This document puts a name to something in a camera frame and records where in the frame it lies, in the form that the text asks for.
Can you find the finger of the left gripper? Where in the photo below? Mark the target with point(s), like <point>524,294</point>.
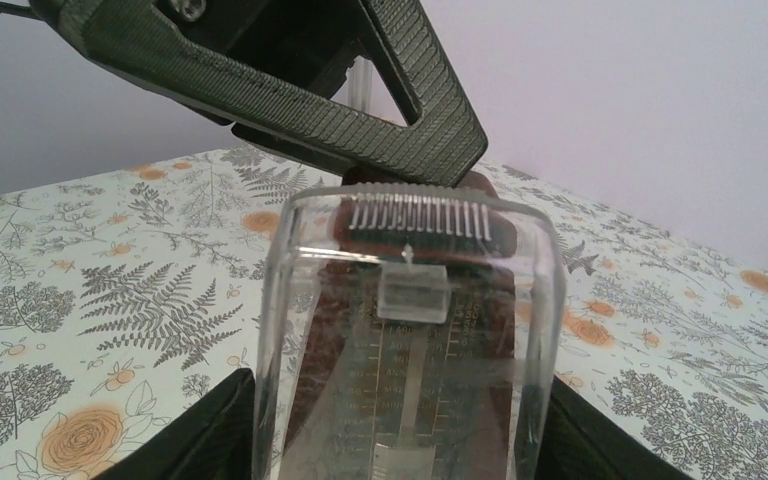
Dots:
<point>403,110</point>

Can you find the brown wooden metronome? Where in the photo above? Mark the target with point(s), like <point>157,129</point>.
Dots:
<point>404,368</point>

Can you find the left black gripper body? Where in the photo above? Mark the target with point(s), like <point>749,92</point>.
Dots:
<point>308,44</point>

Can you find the floral patterned table mat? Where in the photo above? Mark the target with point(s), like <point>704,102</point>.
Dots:
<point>125,297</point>

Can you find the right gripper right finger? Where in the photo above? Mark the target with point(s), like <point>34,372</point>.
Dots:
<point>580,443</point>

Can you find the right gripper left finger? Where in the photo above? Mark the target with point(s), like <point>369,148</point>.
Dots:
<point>212,439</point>

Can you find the clear plastic metronome cover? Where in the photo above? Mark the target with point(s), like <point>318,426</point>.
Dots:
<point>291,292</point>

